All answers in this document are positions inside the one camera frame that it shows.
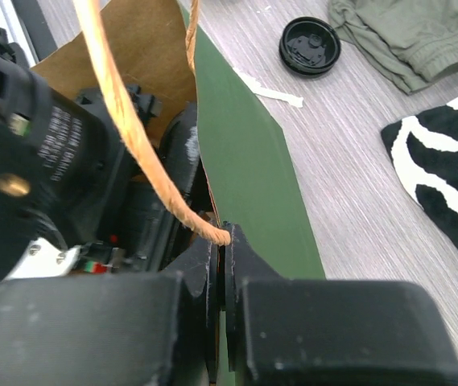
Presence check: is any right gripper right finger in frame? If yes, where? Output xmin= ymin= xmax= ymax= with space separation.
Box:
xmin=221 ymin=222 xmax=281 ymax=372

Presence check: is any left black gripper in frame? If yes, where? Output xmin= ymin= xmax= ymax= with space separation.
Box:
xmin=75 ymin=87 xmax=204 ymax=273

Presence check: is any olive green folded cloth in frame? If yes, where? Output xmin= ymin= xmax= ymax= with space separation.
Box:
xmin=328 ymin=1 xmax=458 ymax=95

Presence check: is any black plastic cup lid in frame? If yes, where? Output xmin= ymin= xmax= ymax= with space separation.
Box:
xmin=279 ymin=16 xmax=341 ymax=78

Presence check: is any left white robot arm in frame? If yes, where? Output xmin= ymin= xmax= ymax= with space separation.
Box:
xmin=0 ymin=29 xmax=192 ymax=281

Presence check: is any zebra print pillow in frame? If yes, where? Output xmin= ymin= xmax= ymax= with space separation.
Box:
xmin=381 ymin=97 xmax=458 ymax=249

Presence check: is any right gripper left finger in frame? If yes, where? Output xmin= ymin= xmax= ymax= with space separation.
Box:
xmin=166 ymin=236 xmax=220 ymax=382

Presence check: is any white paper straw upper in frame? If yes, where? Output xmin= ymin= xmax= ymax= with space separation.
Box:
xmin=233 ymin=68 xmax=303 ymax=109

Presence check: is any green paper gift bag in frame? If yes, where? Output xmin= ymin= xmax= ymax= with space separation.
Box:
xmin=29 ymin=0 xmax=327 ymax=386

